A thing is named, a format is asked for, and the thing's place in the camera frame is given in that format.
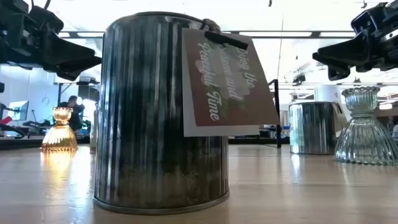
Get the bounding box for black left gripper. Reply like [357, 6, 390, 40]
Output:
[0, 0, 103, 82]

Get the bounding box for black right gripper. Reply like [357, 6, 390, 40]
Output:
[312, 0, 398, 82]

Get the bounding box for amber glass candlestick holder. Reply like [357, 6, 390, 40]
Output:
[40, 106, 78, 153]

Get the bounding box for clear glass flask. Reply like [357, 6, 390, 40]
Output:
[288, 101, 340, 156]
[93, 11, 230, 215]

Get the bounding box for clear glass candlestick holder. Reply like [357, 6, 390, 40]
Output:
[334, 86, 398, 167]

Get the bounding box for white cylindrical pillar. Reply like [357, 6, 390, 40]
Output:
[313, 86, 343, 103]

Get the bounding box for black ceiling spotlight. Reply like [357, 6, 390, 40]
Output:
[292, 73, 307, 85]

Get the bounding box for person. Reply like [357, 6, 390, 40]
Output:
[58, 95, 85, 132]

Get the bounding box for wooden shelf riser black legs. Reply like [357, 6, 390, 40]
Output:
[267, 78, 282, 149]

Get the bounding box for clear glass flask bottom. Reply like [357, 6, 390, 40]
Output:
[93, 11, 230, 215]

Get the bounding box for black clip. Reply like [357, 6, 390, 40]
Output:
[204, 30, 249, 50]

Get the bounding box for brown printed gift tag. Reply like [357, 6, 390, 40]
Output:
[182, 28, 280, 138]

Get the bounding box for brown twine knot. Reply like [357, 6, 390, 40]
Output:
[200, 18, 222, 34]

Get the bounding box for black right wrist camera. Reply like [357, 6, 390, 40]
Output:
[350, 11, 380, 35]

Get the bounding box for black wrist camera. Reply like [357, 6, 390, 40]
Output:
[350, 11, 380, 35]
[27, 5, 65, 35]

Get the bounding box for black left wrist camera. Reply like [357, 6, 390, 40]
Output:
[27, 5, 65, 35]

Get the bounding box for black left wrist camera cable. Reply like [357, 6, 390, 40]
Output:
[30, 0, 52, 10]

